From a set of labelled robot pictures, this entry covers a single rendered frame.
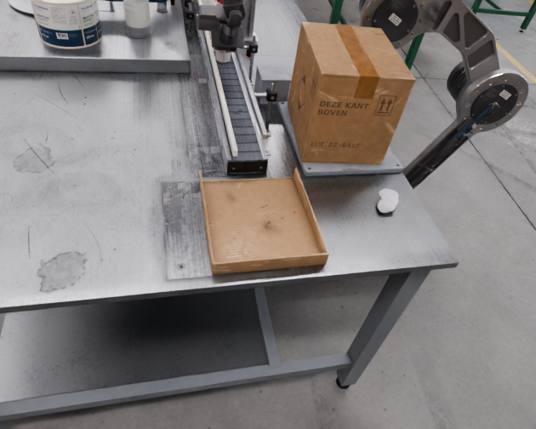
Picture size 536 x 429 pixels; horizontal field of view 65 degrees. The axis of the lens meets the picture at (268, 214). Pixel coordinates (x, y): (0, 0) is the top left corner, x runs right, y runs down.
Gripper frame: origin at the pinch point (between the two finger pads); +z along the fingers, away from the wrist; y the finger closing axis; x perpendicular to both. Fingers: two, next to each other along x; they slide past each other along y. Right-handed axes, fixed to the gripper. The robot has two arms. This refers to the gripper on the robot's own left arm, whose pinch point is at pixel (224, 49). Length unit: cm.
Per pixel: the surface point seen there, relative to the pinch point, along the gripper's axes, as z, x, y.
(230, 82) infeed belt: -2.7, 12.2, -1.1
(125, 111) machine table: -4.5, 22.8, 32.2
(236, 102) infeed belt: -10.5, 21.7, -1.2
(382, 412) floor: 13, 132, -53
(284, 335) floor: 36, 104, -23
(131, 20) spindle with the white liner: 12.5, -15.2, 30.0
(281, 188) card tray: -29, 51, -8
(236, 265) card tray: -47, 70, 8
